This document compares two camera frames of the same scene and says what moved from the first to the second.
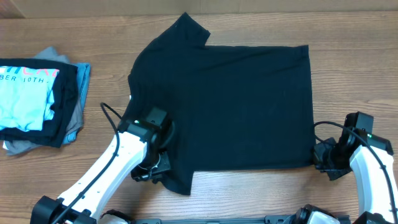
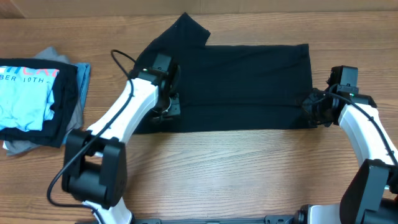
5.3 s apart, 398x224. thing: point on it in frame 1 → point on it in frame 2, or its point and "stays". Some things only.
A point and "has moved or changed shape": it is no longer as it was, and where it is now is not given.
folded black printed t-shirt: (37, 97) stays
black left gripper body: (155, 166) → (168, 108)
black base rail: (268, 219) stays
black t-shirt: (232, 107) has moved or changed shape
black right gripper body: (323, 157) → (315, 106)
